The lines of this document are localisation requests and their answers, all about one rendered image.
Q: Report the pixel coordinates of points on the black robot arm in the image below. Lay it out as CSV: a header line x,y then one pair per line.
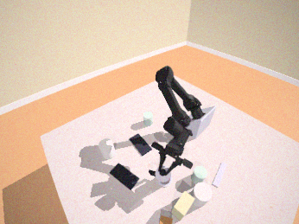
x,y
175,125

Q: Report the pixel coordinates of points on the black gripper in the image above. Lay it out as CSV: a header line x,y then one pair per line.
x,y
177,160

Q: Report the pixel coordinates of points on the brown cube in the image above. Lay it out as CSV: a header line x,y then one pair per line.
x,y
165,220

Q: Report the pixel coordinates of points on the glass french press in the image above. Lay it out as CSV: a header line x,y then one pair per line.
x,y
164,181

